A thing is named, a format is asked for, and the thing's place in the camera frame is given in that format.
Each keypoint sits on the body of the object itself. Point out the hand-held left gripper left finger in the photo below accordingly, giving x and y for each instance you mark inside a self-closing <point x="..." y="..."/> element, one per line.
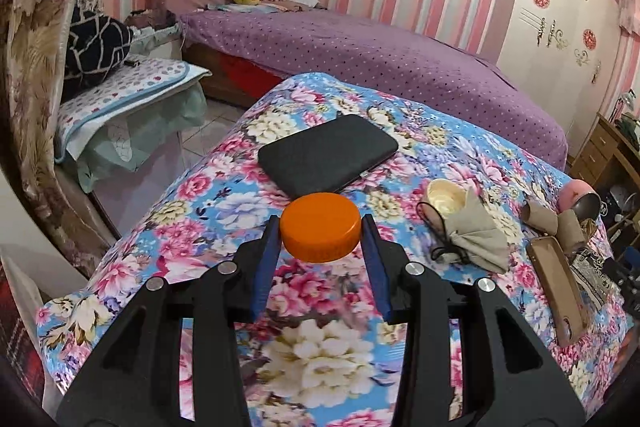
<point x="265" y="267"/>

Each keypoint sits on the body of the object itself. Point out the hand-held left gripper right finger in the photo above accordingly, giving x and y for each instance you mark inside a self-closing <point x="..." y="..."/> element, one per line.
<point x="377" y="267"/>

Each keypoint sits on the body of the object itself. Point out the orange plastic lid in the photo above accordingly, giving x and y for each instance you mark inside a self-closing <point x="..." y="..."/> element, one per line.
<point x="320" y="227"/>

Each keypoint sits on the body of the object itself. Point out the cream plastic jar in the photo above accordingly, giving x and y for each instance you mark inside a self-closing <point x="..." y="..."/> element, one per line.
<point x="447" y="199"/>

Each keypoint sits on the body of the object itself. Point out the beige cloth pouch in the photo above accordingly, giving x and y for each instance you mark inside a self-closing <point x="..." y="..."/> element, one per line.
<point x="480" y="232"/>

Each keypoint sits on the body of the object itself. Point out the cardboard tube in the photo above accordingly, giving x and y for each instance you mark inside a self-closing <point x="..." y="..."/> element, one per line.
<point x="540" y="214"/>
<point x="572" y="229"/>

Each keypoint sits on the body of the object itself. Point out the blue floral cloth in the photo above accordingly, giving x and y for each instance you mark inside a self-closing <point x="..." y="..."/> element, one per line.
<point x="320" y="357"/>

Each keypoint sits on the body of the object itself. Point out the black flat case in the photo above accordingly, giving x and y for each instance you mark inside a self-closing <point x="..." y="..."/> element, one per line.
<point x="325" y="152"/>

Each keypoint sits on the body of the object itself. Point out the green cloth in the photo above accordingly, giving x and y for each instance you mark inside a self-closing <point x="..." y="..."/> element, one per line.
<point x="175" y="117"/>

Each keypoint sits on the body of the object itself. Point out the pink mug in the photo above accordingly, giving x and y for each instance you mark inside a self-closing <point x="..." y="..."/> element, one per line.
<point x="572" y="194"/>

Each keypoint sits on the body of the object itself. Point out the bed with purple bedspread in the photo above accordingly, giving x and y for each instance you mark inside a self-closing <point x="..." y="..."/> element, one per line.
<point x="375" y="57"/>

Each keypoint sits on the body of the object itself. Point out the printed paper sheet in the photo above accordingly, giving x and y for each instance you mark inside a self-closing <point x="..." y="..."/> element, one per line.
<point x="592" y="277"/>

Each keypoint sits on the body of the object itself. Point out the polka dot pad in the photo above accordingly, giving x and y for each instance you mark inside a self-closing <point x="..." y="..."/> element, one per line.
<point x="140" y="79"/>

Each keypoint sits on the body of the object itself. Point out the black gift bag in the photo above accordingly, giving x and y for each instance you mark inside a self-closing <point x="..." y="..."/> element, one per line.
<point x="607" y="207"/>

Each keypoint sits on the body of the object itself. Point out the wooden desk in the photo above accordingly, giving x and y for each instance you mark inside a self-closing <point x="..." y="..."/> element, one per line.
<point x="595" y="152"/>

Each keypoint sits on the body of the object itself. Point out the red plaid cloth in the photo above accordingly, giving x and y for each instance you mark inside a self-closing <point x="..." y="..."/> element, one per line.
<point x="20" y="347"/>

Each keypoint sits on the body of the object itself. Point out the white cloth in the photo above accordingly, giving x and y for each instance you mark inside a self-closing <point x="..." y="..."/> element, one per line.
<point x="305" y="0"/>

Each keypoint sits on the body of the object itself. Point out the black patterned cushion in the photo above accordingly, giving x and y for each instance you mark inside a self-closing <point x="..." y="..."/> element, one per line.
<point x="95" y="42"/>

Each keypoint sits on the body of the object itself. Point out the floral curtain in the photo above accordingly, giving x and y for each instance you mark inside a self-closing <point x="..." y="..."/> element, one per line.
<point x="35" y="57"/>

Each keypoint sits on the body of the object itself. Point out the white wardrobe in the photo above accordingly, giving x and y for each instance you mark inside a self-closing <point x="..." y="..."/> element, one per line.
<point x="550" y="7"/>

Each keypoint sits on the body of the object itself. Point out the pink valance curtain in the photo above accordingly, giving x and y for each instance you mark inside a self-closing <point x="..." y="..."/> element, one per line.
<point x="631" y="7"/>

